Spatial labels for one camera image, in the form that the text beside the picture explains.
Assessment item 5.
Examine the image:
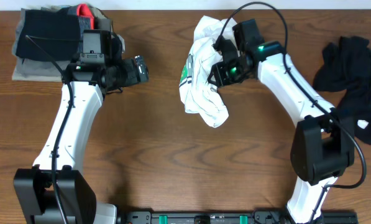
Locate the crumpled black garment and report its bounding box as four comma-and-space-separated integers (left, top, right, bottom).
313, 36, 371, 145

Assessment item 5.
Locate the folded black garment red band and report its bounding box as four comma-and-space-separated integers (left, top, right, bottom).
12, 4, 94, 62

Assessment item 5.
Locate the white t-shirt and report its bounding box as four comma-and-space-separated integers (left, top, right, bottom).
179, 16, 237, 128

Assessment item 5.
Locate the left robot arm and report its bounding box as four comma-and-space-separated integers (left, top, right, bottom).
13, 30, 149, 224

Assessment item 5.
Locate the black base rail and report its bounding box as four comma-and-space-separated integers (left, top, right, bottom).
116, 207, 359, 224

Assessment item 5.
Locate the folded grey garment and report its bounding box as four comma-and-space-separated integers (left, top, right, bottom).
11, 4, 126, 78

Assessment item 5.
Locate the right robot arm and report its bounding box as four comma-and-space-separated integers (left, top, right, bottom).
208, 19, 357, 223

